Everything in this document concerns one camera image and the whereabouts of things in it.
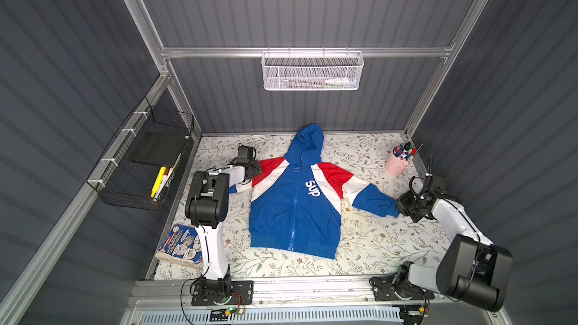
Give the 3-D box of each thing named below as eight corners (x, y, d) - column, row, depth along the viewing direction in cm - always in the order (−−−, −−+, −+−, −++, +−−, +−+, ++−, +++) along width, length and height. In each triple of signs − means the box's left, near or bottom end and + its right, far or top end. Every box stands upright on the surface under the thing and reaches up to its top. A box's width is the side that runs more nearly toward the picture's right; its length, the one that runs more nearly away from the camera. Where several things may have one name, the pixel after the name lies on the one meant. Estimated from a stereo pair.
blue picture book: (157, 256, 83) (154, 254, 80) (177, 224, 90) (174, 221, 88) (200, 269, 80) (198, 267, 77) (216, 235, 87) (214, 232, 85)
